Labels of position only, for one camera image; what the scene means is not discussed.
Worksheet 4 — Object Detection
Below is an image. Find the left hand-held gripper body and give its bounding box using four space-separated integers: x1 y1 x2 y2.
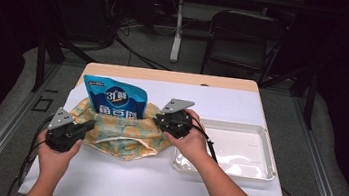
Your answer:
43 106 88 155

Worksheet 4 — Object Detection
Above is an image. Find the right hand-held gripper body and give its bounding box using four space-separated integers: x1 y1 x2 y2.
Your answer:
158 97 196 141

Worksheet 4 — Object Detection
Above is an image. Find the floral yellow teal cloth bag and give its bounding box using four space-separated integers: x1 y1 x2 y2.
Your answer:
64 94 177 167

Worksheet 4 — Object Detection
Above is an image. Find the blue snack pouch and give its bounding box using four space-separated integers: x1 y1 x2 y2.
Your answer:
79 74 151 122

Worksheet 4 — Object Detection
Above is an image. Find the white plastic tray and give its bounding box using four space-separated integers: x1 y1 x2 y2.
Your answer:
170 114 284 185

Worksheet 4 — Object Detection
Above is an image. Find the person's left hand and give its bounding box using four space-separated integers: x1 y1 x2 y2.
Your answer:
33 130 84 182

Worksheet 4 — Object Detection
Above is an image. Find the person's right hand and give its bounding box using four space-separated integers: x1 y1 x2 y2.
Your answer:
160 106 218 166

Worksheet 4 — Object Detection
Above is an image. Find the white table sheet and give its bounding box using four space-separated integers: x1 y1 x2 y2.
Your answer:
18 64 302 196

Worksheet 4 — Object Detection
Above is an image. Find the black metal stand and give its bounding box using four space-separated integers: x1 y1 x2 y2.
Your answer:
30 0 105 100
254 59 321 131

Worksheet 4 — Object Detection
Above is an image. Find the white desk leg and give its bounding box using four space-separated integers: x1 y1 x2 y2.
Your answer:
169 0 187 63

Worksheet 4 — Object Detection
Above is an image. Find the black folding chair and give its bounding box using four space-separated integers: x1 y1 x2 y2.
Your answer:
199 6 291 89

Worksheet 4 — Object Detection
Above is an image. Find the dark equipment box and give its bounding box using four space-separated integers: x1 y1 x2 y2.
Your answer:
48 0 122 46

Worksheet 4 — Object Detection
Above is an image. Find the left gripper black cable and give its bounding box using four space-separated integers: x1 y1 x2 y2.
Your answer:
8 110 55 196

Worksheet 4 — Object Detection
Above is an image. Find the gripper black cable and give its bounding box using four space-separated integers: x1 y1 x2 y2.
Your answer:
8 110 55 196
179 114 328 196

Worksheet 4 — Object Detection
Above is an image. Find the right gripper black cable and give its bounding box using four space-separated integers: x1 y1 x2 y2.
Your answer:
179 114 328 196

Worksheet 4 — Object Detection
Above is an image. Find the black floor cable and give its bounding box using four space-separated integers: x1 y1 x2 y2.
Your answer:
110 34 175 72

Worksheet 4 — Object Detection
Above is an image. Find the aluminium floor rail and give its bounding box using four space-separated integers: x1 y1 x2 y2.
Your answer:
0 55 64 196
279 93 349 196

